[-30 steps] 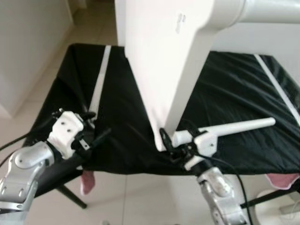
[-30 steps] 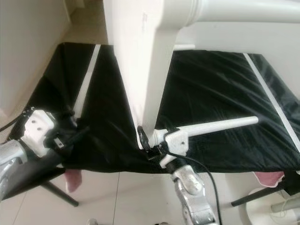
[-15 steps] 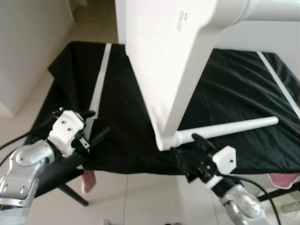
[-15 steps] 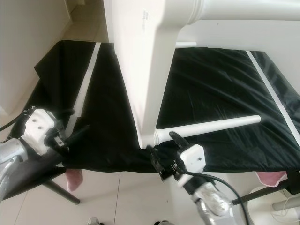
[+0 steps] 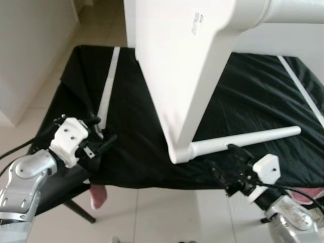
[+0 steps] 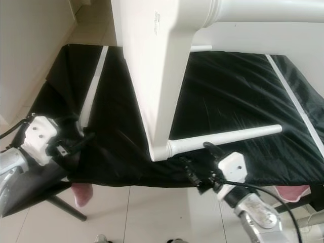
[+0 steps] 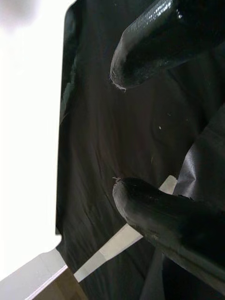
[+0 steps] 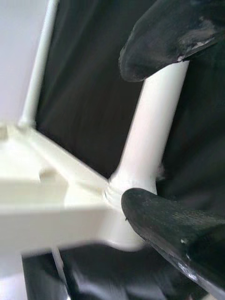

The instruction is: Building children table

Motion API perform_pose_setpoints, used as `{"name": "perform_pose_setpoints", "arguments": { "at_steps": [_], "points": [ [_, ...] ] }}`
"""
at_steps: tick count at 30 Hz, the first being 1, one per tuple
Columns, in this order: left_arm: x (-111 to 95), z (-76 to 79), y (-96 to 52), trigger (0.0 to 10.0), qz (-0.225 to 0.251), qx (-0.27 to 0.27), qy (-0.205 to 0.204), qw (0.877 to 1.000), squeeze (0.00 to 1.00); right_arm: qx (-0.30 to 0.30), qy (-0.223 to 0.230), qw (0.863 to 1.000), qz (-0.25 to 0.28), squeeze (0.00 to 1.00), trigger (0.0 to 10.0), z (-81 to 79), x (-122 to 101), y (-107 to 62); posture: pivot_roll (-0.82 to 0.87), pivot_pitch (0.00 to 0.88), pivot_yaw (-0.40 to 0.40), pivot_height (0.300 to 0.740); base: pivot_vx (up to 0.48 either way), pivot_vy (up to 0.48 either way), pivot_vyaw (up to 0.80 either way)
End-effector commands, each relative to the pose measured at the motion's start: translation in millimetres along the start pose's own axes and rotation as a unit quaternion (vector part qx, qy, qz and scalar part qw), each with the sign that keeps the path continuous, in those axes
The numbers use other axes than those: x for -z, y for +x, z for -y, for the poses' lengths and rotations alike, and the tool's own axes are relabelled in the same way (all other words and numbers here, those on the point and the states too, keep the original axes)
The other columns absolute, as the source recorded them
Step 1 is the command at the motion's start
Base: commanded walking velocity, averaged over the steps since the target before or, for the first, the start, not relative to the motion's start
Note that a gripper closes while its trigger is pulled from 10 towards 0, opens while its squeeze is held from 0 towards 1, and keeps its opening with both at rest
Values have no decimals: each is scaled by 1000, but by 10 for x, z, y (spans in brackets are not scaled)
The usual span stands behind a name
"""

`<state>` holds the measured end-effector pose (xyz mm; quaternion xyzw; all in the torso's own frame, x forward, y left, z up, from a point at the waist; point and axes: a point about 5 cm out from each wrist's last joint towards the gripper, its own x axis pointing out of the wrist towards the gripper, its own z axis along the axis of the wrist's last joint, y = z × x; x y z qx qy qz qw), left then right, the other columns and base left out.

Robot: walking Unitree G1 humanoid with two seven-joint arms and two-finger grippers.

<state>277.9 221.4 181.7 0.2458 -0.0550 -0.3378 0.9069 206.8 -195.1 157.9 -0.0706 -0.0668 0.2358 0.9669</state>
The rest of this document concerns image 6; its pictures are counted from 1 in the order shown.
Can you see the pink cloth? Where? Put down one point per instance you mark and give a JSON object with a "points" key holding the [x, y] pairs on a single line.
{"points": [[292, 191], [82, 195]]}

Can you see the black table cloth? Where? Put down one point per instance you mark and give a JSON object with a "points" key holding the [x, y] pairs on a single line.
{"points": [[233, 101]]}

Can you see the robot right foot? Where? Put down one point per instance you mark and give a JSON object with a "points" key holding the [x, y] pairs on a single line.
{"points": [[177, 241]]}

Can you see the white plastic children table top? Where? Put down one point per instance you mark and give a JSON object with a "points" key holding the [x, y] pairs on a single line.
{"points": [[162, 61]]}

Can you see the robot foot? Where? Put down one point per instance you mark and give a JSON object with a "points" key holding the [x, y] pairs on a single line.
{"points": [[177, 241], [101, 239]]}

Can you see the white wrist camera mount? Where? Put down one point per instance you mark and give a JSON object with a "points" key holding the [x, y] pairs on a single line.
{"points": [[41, 136], [233, 167]]}

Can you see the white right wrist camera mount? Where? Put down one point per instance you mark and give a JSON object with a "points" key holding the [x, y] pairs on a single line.
{"points": [[233, 167]]}

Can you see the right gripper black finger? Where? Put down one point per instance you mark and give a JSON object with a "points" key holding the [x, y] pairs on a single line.
{"points": [[213, 149], [189, 169]]}

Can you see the black metal table frame leg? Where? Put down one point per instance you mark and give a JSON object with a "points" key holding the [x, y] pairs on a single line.
{"points": [[67, 208]]}

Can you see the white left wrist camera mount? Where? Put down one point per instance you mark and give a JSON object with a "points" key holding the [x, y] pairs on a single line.
{"points": [[41, 136]]}

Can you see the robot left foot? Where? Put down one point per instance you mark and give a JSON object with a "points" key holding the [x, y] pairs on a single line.
{"points": [[101, 239]]}

